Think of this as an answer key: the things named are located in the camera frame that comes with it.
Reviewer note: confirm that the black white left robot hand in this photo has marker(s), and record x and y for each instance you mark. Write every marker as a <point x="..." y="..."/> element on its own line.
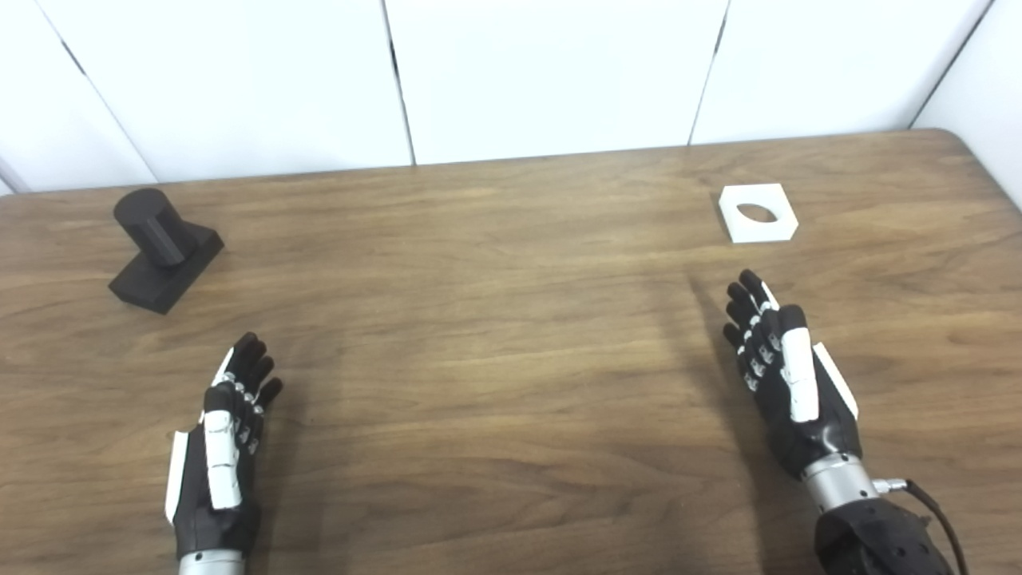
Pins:
<point x="222" y="447"/>

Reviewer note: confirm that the black peg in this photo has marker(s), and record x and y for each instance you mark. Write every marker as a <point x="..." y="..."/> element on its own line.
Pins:
<point x="164" y="239"/>

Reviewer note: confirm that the white square piece with hole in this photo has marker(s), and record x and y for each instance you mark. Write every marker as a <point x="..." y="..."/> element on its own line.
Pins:
<point x="758" y="230"/>

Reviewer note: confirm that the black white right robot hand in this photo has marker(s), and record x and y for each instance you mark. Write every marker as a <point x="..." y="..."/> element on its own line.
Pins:
<point x="798" y="375"/>

